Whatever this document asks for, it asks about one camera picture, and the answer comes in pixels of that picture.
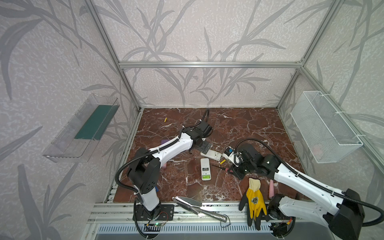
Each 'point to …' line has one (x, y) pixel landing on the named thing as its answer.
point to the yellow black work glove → (254, 200)
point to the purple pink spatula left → (164, 165)
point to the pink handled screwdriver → (226, 169)
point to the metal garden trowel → (192, 205)
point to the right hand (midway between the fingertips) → (229, 164)
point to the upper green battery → (206, 177)
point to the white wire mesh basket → (328, 136)
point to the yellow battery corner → (165, 119)
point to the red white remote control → (205, 169)
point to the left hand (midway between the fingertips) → (202, 140)
